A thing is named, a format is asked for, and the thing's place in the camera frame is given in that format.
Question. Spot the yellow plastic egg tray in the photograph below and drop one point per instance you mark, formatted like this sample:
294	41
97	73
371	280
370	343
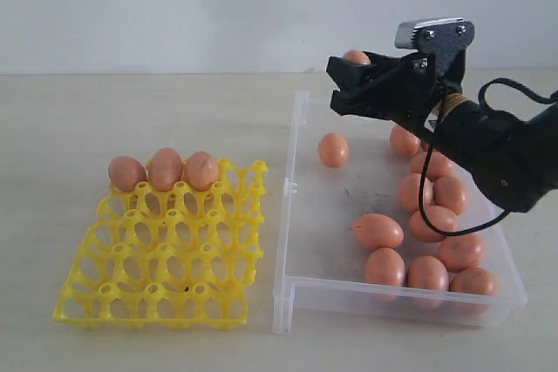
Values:
179	258

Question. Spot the clear plastic bin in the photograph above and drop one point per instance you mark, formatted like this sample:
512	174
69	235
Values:
320	264

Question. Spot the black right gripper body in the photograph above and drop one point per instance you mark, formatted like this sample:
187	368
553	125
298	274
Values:
405	89

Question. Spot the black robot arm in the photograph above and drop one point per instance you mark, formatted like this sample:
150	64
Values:
513	162

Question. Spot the brown egg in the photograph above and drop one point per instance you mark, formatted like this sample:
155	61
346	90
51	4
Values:
357	57
439	165
404	143
385	267
408	192
428	272
441	217
461	252
333	150
450	192
201	171
125	173
475	280
165	169
375	230

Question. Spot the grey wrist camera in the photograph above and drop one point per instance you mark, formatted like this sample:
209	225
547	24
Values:
446	38

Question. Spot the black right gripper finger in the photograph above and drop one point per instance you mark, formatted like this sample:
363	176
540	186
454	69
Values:
369	103
382	74

